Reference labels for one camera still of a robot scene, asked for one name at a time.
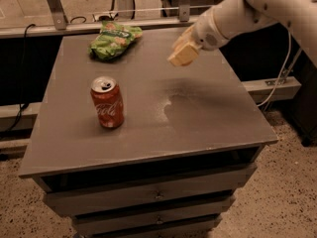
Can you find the top grey drawer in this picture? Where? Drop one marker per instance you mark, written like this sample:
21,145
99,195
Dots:
103,198

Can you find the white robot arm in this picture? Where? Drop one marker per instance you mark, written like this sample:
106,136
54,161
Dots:
217,26

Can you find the bottom grey drawer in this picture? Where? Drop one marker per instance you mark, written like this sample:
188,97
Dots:
166,230

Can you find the red Coca-Cola can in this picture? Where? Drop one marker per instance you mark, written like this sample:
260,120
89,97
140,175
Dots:
106,96

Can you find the green rice chip bag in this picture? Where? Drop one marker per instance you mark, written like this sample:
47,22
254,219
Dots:
113,40

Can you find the grey drawer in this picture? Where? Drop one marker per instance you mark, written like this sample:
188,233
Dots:
166,230
154,215
103,198

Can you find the middle grey drawer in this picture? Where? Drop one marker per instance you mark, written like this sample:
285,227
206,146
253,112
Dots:
154,215

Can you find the grey drawer cabinet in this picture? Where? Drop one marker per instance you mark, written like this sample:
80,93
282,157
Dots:
177,120

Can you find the metal railing frame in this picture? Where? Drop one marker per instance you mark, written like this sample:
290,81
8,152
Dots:
38,18

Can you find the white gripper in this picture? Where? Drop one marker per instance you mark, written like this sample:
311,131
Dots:
205,32

